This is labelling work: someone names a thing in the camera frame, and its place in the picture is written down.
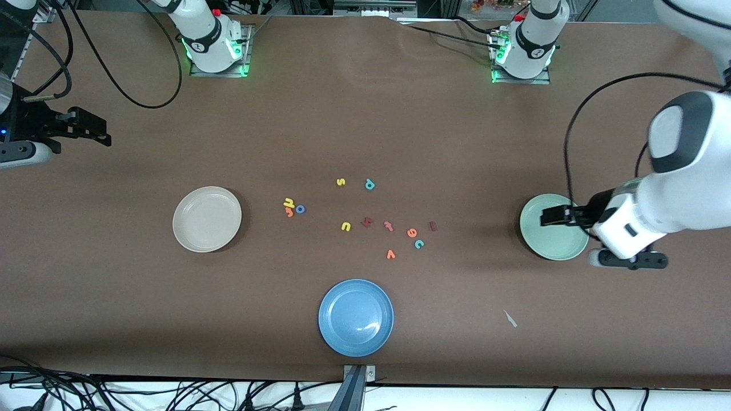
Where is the grey metal box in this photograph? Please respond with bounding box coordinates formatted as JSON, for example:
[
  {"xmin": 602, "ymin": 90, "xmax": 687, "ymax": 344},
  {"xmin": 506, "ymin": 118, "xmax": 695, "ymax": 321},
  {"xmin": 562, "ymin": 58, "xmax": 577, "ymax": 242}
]
[{"xmin": 334, "ymin": 0, "xmax": 419, "ymax": 18}]

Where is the blue plate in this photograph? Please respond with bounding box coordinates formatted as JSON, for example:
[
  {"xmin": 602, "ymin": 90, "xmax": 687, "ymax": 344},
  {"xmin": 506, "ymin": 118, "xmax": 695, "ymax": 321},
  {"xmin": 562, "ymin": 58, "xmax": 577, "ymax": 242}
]
[{"xmin": 318, "ymin": 279, "xmax": 395, "ymax": 358}]

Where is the black base cable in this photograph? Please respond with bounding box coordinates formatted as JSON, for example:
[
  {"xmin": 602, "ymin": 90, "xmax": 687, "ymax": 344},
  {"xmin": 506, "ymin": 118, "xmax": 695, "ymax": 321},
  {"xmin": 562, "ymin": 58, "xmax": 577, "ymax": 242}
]
[{"xmin": 400, "ymin": 16, "xmax": 506, "ymax": 52}]

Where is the aluminium frame rail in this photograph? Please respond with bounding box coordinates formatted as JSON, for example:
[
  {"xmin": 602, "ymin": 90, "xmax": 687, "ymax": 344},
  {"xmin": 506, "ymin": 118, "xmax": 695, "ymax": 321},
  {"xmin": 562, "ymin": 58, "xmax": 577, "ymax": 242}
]
[{"xmin": 33, "ymin": 0, "xmax": 63, "ymax": 23}]

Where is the green plate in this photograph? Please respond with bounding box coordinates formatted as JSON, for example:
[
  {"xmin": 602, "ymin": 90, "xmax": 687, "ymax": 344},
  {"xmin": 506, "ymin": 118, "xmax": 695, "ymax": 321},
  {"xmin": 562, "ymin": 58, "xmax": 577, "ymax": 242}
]
[{"xmin": 519, "ymin": 194, "xmax": 590, "ymax": 261}]

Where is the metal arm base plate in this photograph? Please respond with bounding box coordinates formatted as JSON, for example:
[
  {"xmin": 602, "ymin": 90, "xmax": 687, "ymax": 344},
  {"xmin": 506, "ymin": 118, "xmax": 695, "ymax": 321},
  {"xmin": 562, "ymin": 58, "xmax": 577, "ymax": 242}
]
[
  {"xmin": 190, "ymin": 23, "xmax": 252, "ymax": 78},
  {"xmin": 490, "ymin": 29, "xmax": 552, "ymax": 86}
]

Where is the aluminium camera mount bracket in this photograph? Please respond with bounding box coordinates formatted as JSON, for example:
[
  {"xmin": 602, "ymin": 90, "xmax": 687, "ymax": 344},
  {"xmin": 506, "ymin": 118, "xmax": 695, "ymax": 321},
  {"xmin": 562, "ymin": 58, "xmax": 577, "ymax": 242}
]
[{"xmin": 328, "ymin": 364, "xmax": 377, "ymax": 411}]

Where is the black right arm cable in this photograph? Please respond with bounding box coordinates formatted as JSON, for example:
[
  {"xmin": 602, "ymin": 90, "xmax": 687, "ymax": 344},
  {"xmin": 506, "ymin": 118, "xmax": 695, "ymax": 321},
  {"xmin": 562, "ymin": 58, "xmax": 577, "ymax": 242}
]
[{"xmin": 23, "ymin": 0, "xmax": 184, "ymax": 109}]

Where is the beige brown plate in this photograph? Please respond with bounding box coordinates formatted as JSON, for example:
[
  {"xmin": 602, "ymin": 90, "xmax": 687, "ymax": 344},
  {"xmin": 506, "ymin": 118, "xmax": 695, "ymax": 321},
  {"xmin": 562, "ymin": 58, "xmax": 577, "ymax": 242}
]
[{"xmin": 172, "ymin": 186, "xmax": 243, "ymax": 253}]

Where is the brown table cover sheet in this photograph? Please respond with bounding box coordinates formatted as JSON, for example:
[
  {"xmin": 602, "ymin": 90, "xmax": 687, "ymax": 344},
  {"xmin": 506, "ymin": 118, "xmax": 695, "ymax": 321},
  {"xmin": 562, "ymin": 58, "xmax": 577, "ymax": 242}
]
[{"xmin": 0, "ymin": 10, "xmax": 731, "ymax": 390}]

